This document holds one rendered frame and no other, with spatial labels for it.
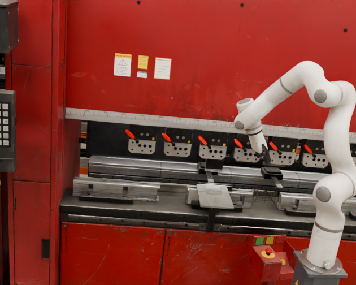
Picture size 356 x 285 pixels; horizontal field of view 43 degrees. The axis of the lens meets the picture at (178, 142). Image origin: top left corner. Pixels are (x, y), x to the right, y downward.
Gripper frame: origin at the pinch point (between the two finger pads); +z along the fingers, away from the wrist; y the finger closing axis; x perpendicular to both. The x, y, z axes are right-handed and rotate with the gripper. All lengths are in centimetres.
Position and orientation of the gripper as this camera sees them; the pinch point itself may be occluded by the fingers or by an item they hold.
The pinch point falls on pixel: (263, 158)
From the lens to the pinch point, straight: 229.7
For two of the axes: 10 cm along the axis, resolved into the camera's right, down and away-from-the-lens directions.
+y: 2.6, 2.7, -9.3
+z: 3.6, 8.7, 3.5
